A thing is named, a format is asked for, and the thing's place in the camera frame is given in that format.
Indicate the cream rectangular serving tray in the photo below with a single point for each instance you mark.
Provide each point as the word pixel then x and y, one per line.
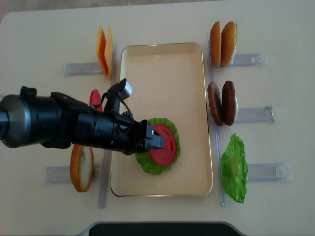
pixel 168 81

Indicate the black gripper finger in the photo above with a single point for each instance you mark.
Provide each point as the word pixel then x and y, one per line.
pixel 154 140

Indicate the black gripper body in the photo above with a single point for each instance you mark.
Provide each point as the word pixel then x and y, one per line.
pixel 130 137

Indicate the red tomato slice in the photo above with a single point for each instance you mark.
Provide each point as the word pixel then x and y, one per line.
pixel 95 99
pixel 167 155

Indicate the orange cheese slice left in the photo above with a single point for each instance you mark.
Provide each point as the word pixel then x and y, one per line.
pixel 100 50

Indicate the brown meat patty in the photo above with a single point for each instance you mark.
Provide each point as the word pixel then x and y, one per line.
pixel 215 103
pixel 229 103

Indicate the toasted bread slice in holder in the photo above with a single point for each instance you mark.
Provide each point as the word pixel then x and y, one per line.
pixel 81 167

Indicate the black base at table edge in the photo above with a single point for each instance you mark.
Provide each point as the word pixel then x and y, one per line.
pixel 162 229

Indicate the clear acrylic rack right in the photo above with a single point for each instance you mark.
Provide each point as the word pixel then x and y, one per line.
pixel 278 171

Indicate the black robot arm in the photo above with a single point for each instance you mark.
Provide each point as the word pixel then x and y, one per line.
pixel 58 121

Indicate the bread bun slice left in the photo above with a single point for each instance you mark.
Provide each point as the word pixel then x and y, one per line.
pixel 215 44

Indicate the green lettuce leaf in holder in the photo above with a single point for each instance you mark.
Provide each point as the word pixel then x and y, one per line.
pixel 235 169

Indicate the bread bun slice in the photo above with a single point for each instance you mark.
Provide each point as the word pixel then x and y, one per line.
pixel 215 44
pixel 228 45

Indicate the clear acrylic rack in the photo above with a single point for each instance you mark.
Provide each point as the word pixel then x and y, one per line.
pixel 59 175
pixel 278 171

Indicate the bread bun slice right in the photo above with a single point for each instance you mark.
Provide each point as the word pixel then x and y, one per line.
pixel 228 45

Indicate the green lettuce leaf on tray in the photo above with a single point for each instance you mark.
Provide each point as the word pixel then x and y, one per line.
pixel 145 161

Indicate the red tomato slice in holder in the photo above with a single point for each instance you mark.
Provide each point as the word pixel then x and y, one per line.
pixel 95 99

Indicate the brown meat patty left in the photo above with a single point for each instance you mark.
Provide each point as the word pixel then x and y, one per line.
pixel 215 103

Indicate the clear acrylic rack left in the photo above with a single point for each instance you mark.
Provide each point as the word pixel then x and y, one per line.
pixel 59 175

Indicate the brown meat patty right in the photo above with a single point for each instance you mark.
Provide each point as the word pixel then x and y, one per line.
pixel 229 103

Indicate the yellow cheese slice right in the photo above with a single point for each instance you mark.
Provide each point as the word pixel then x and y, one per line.
pixel 109 52

